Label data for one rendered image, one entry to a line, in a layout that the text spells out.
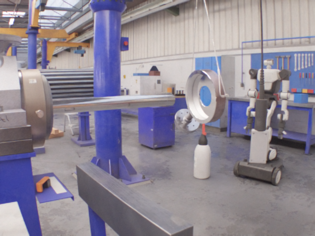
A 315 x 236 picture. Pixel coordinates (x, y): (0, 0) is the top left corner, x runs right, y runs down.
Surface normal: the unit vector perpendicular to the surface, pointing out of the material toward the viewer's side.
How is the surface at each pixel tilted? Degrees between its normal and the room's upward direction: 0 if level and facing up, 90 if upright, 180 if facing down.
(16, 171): 90
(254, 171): 90
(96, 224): 90
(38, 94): 67
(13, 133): 90
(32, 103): 78
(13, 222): 0
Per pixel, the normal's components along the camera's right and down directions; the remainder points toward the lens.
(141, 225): -0.81, 0.08
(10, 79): 0.41, -0.62
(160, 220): 0.00, -0.99
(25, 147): 0.58, 0.11
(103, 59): -0.04, 0.14
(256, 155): -0.36, 0.13
